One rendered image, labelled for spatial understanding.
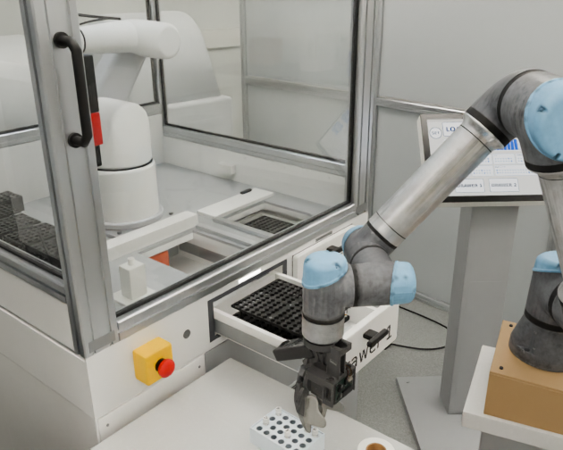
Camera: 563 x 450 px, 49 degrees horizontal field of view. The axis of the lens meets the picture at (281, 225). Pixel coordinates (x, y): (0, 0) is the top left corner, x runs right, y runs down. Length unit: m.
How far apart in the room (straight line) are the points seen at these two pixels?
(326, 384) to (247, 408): 0.31
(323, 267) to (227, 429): 0.47
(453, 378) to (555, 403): 1.12
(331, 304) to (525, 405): 0.53
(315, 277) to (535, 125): 0.41
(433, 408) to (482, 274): 0.62
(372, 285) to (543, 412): 0.51
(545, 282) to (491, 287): 0.97
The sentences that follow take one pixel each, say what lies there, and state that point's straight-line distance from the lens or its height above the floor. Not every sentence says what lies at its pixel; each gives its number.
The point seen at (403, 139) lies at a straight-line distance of 3.18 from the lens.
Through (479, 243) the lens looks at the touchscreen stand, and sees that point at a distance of 2.21.
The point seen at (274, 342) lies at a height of 0.88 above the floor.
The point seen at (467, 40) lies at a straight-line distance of 2.94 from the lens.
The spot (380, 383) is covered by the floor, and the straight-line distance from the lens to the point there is 2.74.
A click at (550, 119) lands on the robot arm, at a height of 1.43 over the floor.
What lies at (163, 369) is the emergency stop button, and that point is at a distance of 1.30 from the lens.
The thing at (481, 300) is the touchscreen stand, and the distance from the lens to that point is 2.31.
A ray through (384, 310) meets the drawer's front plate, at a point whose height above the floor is 0.93.
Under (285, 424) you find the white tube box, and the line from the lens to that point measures 1.29.
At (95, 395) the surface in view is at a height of 0.86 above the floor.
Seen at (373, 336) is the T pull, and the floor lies 0.91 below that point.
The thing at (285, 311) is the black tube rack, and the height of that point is 0.90.
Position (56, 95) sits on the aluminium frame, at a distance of 1.09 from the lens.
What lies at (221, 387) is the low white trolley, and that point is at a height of 0.76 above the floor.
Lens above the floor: 1.63
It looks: 22 degrees down
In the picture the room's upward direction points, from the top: straight up
